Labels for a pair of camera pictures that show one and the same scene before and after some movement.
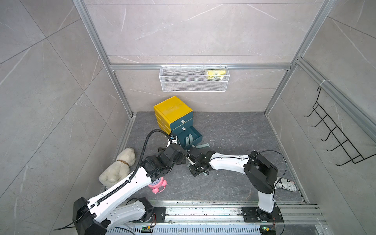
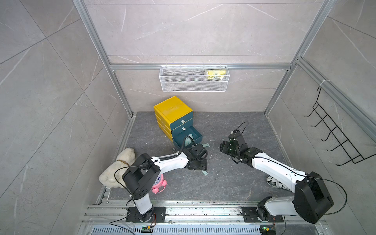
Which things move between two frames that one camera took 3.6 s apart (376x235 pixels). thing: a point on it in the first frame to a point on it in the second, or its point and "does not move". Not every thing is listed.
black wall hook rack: [354, 156] does not move
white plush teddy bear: [119, 169] does not move
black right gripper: [192, 171] to [224, 144]
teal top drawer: [181, 120] does not move
